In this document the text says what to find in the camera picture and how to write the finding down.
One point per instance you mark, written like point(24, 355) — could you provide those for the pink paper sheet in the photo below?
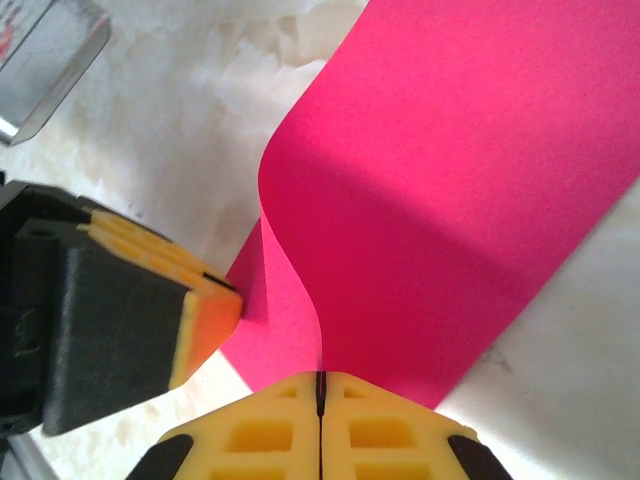
point(450, 150)

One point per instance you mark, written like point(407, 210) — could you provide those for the aluminium front rail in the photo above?
point(45, 60)

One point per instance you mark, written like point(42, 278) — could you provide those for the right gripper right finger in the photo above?
point(380, 440)

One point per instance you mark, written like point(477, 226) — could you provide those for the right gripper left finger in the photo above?
point(265, 440)

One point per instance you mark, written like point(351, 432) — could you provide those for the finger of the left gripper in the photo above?
point(125, 325)
point(150, 240)

